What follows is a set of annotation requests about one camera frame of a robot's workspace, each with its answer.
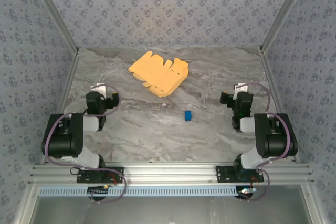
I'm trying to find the aluminium mounting beam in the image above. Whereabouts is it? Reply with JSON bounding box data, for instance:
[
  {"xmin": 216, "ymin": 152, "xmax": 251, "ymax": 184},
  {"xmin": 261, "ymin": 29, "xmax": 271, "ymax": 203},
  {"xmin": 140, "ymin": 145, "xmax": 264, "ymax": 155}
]
[{"xmin": 28, "ymin": 163, "xmax": 315, "ymax": 184}]

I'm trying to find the grey metal panel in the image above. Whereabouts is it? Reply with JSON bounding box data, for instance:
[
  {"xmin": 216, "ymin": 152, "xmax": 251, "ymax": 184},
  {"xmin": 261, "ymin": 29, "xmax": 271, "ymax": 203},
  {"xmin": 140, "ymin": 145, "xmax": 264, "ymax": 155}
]
[{"xmin": 14, "ymin": 184, "xmax": 325, "ymax": 224}]

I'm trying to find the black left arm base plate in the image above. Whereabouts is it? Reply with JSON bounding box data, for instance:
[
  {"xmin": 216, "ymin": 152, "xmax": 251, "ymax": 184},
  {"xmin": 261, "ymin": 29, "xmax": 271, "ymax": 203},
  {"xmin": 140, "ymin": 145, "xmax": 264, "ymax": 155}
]
[{"xmin": 76, "ymin": 166, "xmax": 125, "ymax": 184}]

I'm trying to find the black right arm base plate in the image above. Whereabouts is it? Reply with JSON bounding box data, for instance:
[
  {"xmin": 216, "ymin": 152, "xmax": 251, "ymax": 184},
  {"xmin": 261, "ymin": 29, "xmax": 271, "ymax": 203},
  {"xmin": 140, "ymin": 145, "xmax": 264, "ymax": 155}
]
[{"xmin": 215, "ymin": 165, "xmax": 265, "ymax": 184}]

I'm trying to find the small black adapter board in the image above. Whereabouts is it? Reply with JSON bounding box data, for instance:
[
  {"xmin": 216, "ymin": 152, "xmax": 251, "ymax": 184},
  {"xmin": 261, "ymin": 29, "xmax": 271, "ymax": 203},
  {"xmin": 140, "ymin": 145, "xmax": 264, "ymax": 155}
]
[
  {"xmin": 237, "ymin": 187, "xmax": 257, "ymax": 200},
  {"xmin": 87, "ymin": 186, "xmax": 110, "ymax": 196}
]

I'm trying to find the grey slotted cable duct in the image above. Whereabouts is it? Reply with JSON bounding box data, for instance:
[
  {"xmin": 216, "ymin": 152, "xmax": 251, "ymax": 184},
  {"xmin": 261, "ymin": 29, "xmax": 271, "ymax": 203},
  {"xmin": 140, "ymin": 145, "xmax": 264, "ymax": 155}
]
[{"xmin": 38, "ymin": 185, "xmax": 237, "ymax": 197}]

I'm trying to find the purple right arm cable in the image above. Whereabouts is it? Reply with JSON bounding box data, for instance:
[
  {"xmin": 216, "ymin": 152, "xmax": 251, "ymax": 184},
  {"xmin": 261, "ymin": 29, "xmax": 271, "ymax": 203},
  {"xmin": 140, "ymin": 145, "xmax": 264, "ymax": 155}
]
[{"xmin": 237, "ymin": 82, "xmax": 299, "ymax": 201}]

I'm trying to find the aluminium table side rail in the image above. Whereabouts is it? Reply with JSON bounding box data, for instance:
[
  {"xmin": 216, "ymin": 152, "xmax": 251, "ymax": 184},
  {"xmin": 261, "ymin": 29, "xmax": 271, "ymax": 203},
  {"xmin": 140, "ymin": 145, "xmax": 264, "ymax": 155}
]
[
  {"xmin": 259, "ymin": 48, "xmax": 300, "ymax": 164},
  {"xmin": 39, "ymin": 49, "xmax": 80, "ymax": 166}
]

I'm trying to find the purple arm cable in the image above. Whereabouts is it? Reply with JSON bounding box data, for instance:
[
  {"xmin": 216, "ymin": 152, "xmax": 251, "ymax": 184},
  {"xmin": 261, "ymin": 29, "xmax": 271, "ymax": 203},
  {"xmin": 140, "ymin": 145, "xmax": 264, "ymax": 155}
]
[
  {"xmin": 44, "ymin": 84, "xmax": 128, "ymax": 204},
  {"xmin": 237, "ymin": 82, "xmax": 299, "ymax": 201}
]

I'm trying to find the aluminium frame post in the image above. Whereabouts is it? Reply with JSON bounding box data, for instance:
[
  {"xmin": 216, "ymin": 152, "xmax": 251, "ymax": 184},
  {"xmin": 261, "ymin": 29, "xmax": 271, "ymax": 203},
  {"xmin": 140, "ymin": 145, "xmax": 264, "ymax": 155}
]
[
  {"xmin": 259, "ymin": 0, "xmax": 313, "ymax": 55},
  {"xmin": 25, "ymin": 0, "xmax": 80, "ymax": 56}
]

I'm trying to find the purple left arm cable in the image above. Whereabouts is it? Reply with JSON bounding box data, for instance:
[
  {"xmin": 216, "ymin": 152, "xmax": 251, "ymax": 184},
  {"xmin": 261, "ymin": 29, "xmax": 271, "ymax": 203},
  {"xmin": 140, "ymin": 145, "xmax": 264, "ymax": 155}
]
[{"xmin": 44, "ymin": 84, "xmax": 128, "ymax": 204}]

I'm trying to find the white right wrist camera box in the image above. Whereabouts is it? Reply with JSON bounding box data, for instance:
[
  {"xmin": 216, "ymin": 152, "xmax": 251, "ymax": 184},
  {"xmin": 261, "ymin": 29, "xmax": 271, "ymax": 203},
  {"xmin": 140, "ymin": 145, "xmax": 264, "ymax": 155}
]
[{"xmin": 234, "ymin": 83, "xmax": 249, "ymax": 96}]

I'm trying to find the yellow paper box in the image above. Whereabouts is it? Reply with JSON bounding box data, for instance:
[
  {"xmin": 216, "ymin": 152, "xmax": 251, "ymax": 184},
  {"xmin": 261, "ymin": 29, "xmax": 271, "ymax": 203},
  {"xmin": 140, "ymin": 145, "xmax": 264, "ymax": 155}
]
[{"xmin": 128, "ymin": 50, "xmax": 190, "ymax": 98}]

